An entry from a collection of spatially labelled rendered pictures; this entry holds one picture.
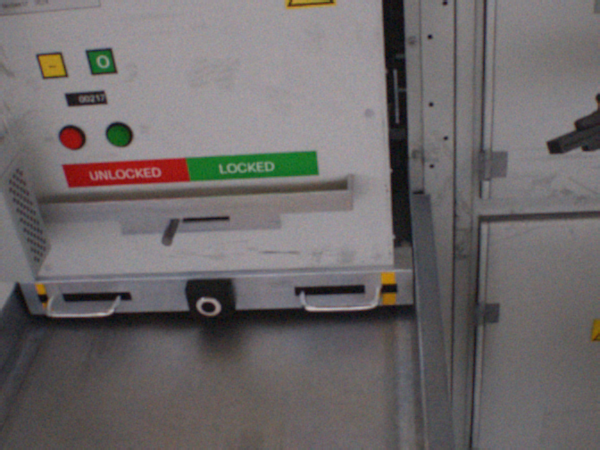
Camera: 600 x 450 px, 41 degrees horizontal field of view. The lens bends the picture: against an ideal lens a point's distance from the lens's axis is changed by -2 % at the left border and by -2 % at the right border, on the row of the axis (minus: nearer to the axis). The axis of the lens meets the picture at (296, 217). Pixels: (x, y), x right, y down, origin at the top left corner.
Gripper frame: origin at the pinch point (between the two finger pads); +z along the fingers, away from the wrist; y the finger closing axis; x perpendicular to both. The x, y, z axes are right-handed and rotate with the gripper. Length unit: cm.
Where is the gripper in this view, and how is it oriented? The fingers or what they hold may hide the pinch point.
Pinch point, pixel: (580, 137)
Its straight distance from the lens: 94.0
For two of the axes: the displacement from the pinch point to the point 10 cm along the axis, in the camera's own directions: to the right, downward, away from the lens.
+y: -3.4, -9.3, -1.3
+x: 2.3, 0.5, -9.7
